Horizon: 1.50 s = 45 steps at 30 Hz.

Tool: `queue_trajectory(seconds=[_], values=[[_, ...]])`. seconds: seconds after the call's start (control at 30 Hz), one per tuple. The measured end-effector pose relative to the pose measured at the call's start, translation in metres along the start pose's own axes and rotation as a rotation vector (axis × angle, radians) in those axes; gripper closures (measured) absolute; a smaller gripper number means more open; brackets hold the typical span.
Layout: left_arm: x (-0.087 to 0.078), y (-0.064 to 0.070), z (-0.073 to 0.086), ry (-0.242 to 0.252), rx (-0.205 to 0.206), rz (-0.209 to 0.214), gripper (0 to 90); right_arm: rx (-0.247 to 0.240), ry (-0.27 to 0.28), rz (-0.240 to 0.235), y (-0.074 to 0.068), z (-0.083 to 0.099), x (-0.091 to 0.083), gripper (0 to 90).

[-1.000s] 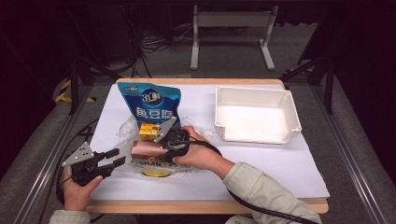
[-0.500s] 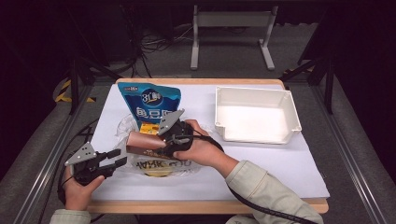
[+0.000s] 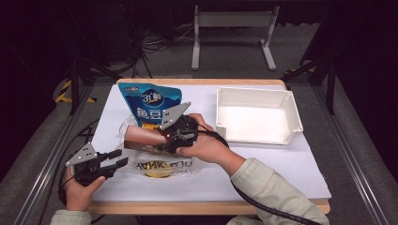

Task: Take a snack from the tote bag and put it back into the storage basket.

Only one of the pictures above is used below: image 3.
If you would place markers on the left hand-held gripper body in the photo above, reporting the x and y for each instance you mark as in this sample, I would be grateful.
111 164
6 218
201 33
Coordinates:
83 156

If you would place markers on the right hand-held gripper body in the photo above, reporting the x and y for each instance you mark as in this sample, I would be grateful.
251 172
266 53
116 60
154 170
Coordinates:
178 125

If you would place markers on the clear plastic shopping bag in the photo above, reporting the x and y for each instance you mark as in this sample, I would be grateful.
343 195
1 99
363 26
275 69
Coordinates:
169 167

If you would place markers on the yellow drink carton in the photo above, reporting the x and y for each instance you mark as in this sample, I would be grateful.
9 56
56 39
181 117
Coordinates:
150 126

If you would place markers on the brown snack box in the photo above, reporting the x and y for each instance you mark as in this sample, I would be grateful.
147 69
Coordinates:
140 136

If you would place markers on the blue snack pouch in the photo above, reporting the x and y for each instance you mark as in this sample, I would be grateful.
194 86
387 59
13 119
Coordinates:
150 100

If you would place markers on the white plastic bin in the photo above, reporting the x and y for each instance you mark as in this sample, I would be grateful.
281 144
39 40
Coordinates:
253 115

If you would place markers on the person's left hand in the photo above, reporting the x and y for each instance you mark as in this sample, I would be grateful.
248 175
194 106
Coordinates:
78 193

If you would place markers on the person's right hand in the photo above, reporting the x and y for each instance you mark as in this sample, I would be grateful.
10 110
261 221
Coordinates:
209 146

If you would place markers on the yellow black hazard tape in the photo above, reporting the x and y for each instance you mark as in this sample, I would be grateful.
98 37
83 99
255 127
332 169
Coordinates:
62 93

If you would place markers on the black tripod stand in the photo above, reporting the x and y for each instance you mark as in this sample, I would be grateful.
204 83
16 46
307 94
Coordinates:
328 78
75 84

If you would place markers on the white metal stand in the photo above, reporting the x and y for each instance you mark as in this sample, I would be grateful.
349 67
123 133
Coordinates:
234 19

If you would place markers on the aluminium floor rail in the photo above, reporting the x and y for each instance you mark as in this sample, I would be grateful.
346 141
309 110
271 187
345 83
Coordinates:
353 156
43 175

